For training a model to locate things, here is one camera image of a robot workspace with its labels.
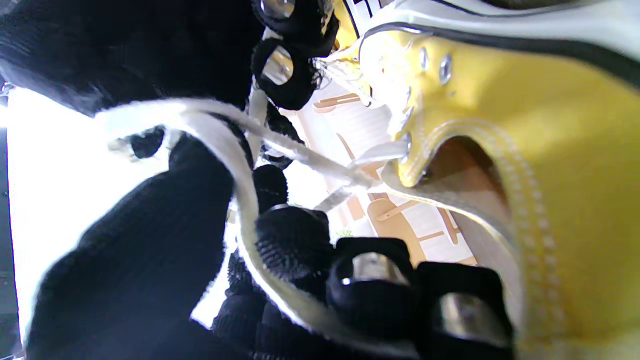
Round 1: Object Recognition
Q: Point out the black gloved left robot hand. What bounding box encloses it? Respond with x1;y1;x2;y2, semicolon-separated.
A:
27;140;516;360

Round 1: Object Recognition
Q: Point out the printed room scene backdrop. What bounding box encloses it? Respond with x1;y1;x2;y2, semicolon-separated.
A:
7;80;481;341

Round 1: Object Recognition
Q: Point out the yellow canvas sneaker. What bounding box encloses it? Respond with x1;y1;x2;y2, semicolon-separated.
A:
320;0;640;360
332;0;396;51

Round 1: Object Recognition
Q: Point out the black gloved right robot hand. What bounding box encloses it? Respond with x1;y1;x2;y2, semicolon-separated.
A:
0;0;341;171

